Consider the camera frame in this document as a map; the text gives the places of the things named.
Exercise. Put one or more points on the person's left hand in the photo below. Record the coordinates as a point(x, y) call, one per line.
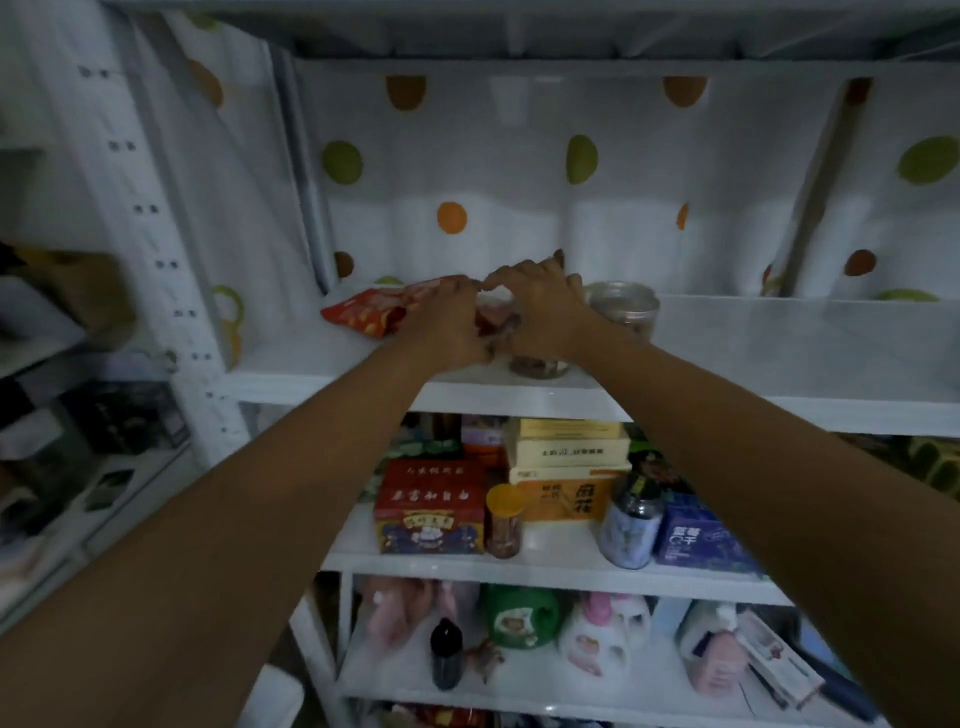
point(442, 322)

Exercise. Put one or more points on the person's right hand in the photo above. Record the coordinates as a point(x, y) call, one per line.
point(551, 311)

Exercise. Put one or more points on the person's left fingers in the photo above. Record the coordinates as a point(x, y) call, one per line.
point(461, 289)

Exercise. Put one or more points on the person's right fingers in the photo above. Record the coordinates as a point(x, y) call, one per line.
point(536, 274)

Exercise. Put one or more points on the clear plastic snack jar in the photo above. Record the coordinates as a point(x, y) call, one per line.
point(540, 367)

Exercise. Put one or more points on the person's right forearm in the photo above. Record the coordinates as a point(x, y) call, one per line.
point(765, 480)

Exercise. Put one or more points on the person's left forearm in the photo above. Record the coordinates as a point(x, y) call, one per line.
point(225, 525)

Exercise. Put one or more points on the red snack packet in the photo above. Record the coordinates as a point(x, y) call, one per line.
point(367, 307)

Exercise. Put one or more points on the clear jar with lid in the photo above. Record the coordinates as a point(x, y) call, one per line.
point(626, 307)

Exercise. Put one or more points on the white polka dot curtain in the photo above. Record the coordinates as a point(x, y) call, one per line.
point(600, 180)

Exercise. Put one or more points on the orange packet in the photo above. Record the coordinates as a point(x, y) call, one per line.
point(482, 442)

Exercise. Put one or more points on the green packet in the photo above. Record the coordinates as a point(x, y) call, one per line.
point(420, 450)

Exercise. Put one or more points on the cream yellow box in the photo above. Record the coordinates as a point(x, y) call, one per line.
point(570, 446)

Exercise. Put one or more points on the red printed box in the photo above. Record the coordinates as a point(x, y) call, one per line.
point(427, 506)

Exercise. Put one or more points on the orange box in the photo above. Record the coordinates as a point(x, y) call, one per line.
point(562, 495)

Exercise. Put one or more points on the white metal shelf rack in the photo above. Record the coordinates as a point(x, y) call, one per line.
point(750, 352)

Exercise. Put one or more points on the small orange-lid jar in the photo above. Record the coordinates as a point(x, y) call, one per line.
point(504, 521)

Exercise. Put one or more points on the blue tin with black lid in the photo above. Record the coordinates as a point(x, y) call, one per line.
point(628, 525)

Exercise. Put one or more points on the blue box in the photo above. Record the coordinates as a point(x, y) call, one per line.
point(697, 536)

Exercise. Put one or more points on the pink plastic bag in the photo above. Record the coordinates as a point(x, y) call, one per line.
point(394, 607)

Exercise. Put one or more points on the green detergent bottle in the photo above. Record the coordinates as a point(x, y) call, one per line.
point(521, 615)

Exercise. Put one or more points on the black bottle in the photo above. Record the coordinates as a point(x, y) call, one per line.
point(446, 656)

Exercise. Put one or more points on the white bottle with pink cap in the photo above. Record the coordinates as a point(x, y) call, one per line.
point(592, 637)

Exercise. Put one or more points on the brown cardboard box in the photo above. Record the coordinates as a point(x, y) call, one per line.
point(82, 289)

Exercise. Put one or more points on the white and pink pump bottle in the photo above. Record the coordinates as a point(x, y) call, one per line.
point(709, 649)

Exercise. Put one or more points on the green yellow package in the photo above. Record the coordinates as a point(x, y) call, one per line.
point(934, 465)

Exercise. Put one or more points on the white long carton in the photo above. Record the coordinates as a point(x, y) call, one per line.
point(780, 660)

